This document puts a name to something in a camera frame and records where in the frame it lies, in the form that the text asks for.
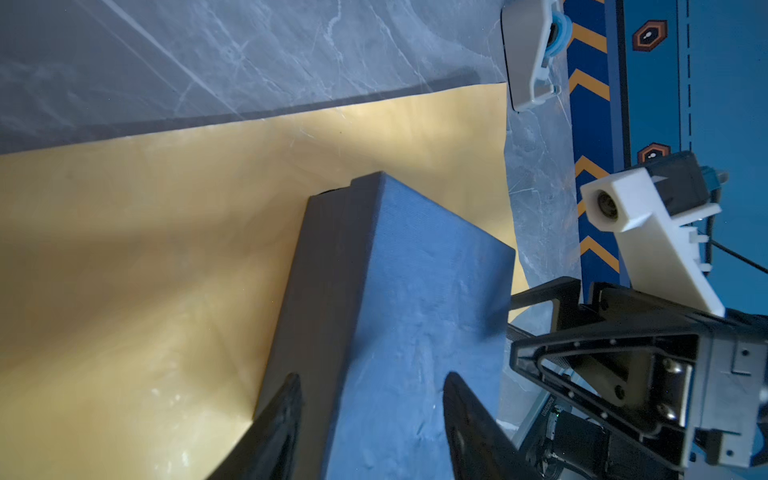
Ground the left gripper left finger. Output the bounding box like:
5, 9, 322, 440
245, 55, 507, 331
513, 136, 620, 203
207, 373, 303, 480

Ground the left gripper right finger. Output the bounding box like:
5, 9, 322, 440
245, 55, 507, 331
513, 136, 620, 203
443, 371, 540, 479

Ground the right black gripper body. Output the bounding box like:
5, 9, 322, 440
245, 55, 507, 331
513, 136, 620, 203
590, 282, 767, 470

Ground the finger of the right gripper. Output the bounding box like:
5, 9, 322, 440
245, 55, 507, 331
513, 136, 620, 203
509, 276, 585, 324
509, 332, 695, 468

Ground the yellow orange wrapping paper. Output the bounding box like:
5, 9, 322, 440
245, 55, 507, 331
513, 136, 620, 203
1, 83, 516, 479

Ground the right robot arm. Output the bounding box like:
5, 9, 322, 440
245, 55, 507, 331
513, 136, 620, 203
509, 277, 767, 479

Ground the white tape dispenser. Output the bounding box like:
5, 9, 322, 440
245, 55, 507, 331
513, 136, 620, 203
500, 0, 573, 112

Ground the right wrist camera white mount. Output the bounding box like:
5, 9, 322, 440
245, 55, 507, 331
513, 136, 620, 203
580, 151, 725, 316

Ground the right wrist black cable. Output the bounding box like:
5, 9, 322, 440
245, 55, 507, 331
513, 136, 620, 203
707, 236, 768, 277

